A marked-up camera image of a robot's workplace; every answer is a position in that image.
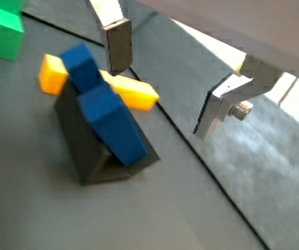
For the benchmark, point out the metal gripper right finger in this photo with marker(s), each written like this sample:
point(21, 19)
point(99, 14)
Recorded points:
point(228, 97)

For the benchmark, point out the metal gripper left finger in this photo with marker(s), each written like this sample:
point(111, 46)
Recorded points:
point(116, 33)

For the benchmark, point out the blue U-shaped block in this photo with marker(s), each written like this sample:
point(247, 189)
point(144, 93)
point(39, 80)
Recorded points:
point(104, 110)

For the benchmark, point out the black angle fixture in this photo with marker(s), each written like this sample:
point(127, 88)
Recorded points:
point(97, 166)

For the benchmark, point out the yellow bar block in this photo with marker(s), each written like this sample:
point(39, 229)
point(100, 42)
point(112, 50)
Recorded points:
point(137, 94)

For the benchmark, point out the green stepped block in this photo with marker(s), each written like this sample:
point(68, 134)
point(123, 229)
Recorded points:
point(12, 30)

